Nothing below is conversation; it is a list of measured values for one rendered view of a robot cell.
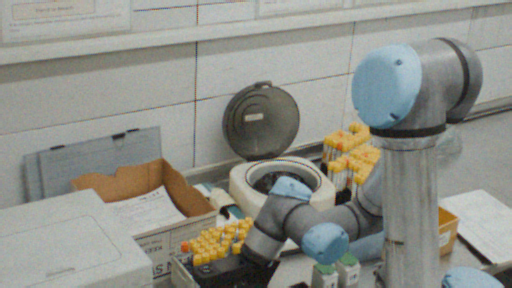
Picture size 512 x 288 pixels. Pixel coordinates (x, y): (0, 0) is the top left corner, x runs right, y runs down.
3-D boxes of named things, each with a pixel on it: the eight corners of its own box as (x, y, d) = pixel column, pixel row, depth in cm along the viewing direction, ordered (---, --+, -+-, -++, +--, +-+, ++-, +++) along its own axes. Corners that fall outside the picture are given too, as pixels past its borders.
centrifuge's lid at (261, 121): (227, 86, 182) (216, 78, 189) (227, 177, 190) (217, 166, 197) (302, 79, 192) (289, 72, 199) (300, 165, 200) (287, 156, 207)
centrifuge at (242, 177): (263, 262, 171) (266, 218, 166) (220, 200, 195) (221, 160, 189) (349, 242, 182) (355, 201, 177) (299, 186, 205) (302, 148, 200)
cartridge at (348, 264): (344, 291, 165) (347, 267, 162) (332, 279, 168) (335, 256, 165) (358, 285, 167) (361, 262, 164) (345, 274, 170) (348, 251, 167)
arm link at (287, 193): (298, 190, 132) (271, 169, 138) (270, 241, 133) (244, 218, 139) (324, 198, 138) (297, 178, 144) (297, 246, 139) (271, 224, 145)
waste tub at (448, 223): (419, 268, 175) (426, 234, 171) (380, 242, 184) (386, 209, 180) (454, 251, 184) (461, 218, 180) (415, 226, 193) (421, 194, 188)
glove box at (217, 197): (217, 262, 169) (219, 228, 165) (172, 214, 186) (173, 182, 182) (262, 248, 176) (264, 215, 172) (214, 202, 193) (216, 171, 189)
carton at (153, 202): (116, 297, 155) (114, 239, 148) (70, 231, 175) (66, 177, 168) (217, 263, 169) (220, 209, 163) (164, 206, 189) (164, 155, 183)
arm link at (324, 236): (367, 221, 132) (329, 193, 139) (321, 238, 125) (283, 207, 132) (360, 256, 135) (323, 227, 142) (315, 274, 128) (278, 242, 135)
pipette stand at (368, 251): (349, 273, 171) (354, 238, 166) (334, 256, 176) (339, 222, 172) (384, 264, 175) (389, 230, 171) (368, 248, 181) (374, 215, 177)
